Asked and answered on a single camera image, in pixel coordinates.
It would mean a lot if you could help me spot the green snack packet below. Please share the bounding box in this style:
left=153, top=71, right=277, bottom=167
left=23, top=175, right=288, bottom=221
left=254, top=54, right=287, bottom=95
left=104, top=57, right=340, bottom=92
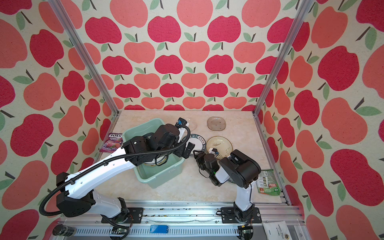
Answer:
left=256, top=170, right=281, bottom=196

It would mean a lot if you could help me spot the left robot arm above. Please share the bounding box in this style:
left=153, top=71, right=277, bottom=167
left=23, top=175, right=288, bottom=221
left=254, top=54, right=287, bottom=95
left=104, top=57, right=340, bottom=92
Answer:
left=57, top=118, right=194, bottom=223

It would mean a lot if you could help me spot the white paper sheet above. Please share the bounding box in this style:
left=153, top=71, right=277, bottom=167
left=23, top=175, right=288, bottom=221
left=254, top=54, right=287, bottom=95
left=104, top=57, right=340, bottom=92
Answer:
left=263, top=221, right=293, bottom=240

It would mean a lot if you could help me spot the right aluminium frame post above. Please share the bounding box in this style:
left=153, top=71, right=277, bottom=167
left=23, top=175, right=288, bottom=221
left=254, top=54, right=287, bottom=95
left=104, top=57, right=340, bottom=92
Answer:
left=253, top=0, right=315, bottom=119

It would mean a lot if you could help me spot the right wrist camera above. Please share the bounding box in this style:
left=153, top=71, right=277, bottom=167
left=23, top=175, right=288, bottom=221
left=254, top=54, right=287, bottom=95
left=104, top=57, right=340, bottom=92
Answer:
left=209, top=148, right=219, bottom=157

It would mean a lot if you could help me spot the blue label block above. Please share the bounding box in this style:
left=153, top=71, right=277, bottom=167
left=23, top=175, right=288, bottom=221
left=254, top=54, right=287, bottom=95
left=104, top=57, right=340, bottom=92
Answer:
left=150, top=225, right=169, bottom=234

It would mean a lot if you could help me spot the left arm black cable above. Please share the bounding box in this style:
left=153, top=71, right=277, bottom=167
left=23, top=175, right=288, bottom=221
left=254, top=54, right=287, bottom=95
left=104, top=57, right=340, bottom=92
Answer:
left=38, top=124, right=192, bottom=217

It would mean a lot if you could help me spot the aluminium frame post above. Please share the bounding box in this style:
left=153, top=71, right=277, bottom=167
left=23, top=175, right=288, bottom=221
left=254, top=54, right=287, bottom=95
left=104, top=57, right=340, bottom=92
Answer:
left=48, top=0, right=120, bottom=117
left=253, top=0, right=315, bottom=119

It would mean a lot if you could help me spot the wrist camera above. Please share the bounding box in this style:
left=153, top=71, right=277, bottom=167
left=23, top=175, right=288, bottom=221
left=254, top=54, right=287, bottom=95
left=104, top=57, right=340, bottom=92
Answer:
left=209, top=148, right=219, bottom=157
left=175, top=118, right=189, bottom=132

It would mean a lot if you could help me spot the mint green plastic bin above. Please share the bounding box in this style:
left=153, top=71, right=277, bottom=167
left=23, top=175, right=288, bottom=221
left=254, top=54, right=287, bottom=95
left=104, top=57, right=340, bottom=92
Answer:
left=122, top=118, right=185, bottom=189

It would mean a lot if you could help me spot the black cylindrical knob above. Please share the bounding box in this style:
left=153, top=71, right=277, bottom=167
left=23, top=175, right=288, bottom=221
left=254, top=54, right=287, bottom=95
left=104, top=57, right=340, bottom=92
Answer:
left=52, top=224, right=77, bottom=237

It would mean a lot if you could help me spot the purple candy bag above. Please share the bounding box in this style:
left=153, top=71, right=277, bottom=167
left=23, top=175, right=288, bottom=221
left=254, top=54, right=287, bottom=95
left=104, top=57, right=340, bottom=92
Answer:
left=100, top=133, right=123, bottom=153

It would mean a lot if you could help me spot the smoky brown glass plate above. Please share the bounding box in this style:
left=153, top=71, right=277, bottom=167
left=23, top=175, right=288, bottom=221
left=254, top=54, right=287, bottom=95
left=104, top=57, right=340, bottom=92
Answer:
left=207, top=117, right=227, bottom=132

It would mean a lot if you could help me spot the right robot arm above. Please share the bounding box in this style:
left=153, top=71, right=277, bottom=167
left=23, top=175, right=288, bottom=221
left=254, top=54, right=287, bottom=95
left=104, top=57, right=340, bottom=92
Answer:
left=193, top=150, right=262, bottom=224

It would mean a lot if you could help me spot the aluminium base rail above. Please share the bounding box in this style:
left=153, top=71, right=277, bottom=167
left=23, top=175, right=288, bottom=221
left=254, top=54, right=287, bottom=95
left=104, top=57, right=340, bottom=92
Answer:
left=48, top=202, right=311, bottom=240

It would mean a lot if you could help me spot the yellow polka dot plate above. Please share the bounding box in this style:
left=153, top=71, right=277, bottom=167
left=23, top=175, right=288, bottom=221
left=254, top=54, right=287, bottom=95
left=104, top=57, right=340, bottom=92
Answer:
left=145, top=160, right=167, bottom=167

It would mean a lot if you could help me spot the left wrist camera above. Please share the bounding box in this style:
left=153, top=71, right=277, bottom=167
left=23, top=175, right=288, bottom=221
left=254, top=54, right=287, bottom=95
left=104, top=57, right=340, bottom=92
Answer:
left=175, top=118, right=189, bottom=132

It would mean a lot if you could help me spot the clear glass plate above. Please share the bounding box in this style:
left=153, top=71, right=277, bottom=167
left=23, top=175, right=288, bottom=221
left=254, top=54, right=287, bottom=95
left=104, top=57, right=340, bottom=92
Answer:
left=185, top=118, right=198, bottom=132

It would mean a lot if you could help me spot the small green rim lettered plate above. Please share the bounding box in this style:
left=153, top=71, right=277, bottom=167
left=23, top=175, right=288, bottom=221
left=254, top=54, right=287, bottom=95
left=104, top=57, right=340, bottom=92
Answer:
left=188, top=134, right=207, bottom=157

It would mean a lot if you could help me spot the beige ceramic bowl plate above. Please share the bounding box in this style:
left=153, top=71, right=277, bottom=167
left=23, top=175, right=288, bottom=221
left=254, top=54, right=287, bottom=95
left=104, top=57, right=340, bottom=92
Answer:
left=207, top=136, right=233, bottom=160

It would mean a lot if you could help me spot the left aluminium frame post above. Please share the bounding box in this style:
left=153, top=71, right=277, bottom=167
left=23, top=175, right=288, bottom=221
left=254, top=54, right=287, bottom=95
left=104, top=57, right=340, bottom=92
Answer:
left=48, top=0, right=120, bottom=117

